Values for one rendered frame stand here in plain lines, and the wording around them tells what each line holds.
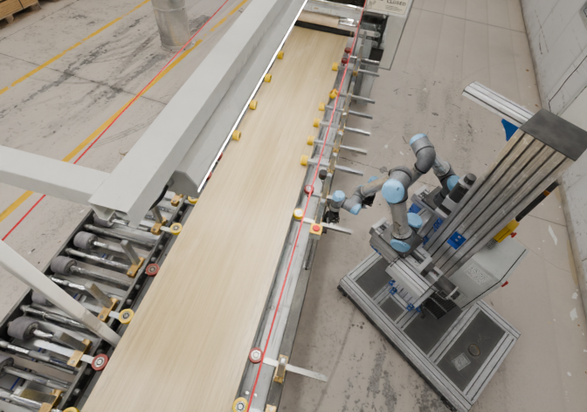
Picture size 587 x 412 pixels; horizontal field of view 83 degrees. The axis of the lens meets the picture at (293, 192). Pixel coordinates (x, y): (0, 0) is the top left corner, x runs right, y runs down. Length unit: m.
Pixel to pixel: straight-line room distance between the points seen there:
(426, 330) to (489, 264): 1.03
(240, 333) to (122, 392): 0.64
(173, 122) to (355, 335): 2.65
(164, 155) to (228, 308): 1.58
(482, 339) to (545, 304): 0.98
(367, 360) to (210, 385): 1.46
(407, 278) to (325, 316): 1.03
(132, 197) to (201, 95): 0.29
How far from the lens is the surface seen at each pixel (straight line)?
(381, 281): 3.11
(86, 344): 2.32
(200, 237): 2.36
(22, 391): 2.07
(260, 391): 2.31
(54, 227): 3.98
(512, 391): 3.54
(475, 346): 3.24
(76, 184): 0.66
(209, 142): 0.79
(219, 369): 2.05
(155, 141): 0.68
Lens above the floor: 2.91
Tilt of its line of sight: 52 degrees down
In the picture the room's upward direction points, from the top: 7 degrees clockwise
